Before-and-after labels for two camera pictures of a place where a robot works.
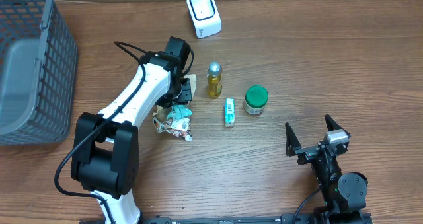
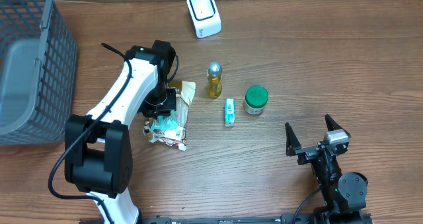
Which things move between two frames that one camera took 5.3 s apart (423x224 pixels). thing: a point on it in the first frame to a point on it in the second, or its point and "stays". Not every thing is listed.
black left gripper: [185, 90] to [162, 108]
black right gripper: [307, 152] stays
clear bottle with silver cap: [215, 80] stays
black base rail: [285, 219] stays
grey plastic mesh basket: [38, 65] stays
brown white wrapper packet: [178, 127] to [175, 136]
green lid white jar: [256, 97] stays
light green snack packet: [178, 112] to [160, 123]
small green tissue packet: [230, 112] stays
